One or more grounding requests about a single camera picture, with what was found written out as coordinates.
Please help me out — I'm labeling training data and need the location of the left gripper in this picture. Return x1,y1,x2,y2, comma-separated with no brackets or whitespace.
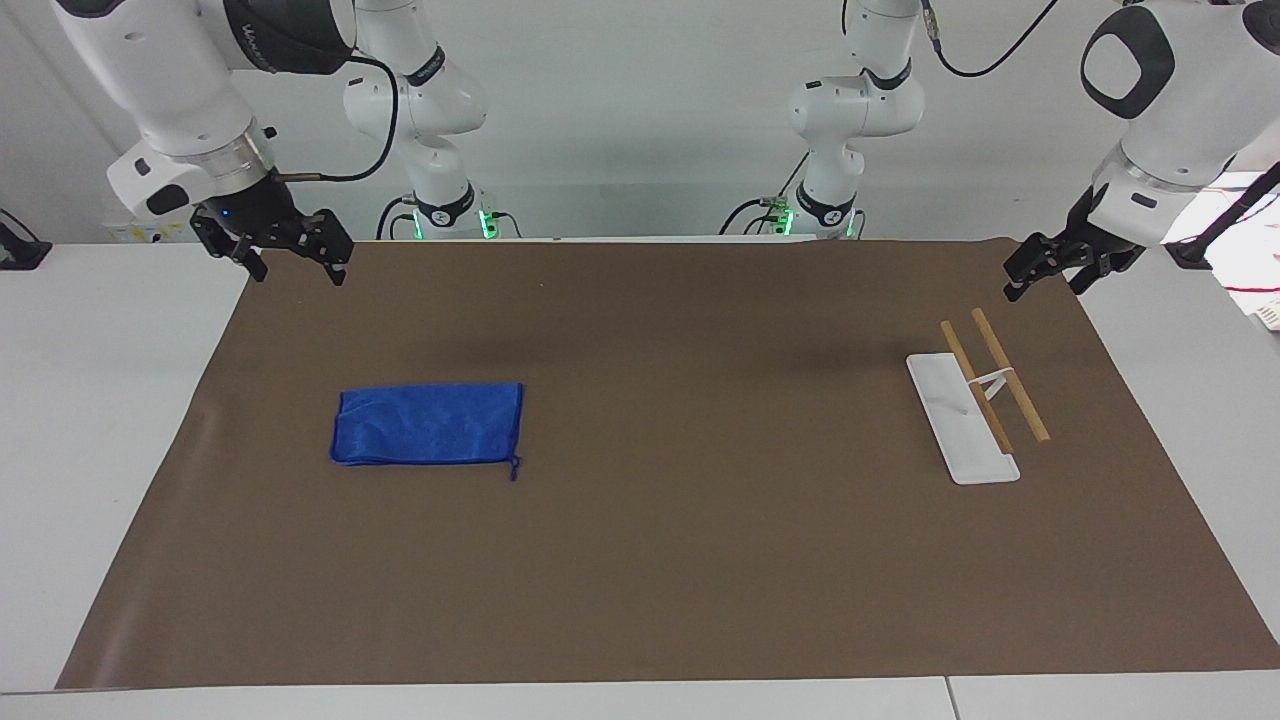
1003,187,1148,303

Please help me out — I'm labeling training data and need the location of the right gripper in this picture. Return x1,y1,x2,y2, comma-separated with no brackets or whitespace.
190,172,357,289

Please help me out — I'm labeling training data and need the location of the blue towel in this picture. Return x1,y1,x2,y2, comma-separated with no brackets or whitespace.
329,382,526,483

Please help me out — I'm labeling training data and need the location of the black stand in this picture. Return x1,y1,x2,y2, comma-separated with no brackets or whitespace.
0,208,53,272
1163,158,1280,273

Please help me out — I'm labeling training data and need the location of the white rack with wooden rods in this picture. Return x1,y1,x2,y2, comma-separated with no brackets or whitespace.
905,306,1053,487

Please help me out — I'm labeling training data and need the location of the black cable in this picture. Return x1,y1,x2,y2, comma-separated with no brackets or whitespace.
376,194,417,242
274,50,402,185
921,0,1062,80
718,150,813,238

